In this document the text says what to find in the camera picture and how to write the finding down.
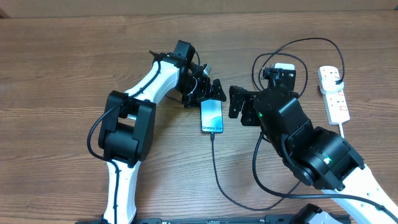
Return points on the white charger plug adapter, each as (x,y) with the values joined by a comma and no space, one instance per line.
(331,85)

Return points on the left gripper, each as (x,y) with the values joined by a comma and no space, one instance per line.
(203,93)

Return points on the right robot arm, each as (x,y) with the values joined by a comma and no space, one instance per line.
(316,156)

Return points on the Samsung Galaxy smartphone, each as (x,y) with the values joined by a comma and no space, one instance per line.
(211,116)

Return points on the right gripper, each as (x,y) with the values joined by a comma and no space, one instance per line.
(250,116)

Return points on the white power strip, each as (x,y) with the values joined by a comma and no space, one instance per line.
(335,103)

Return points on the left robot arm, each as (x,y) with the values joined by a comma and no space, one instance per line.
(127,124)

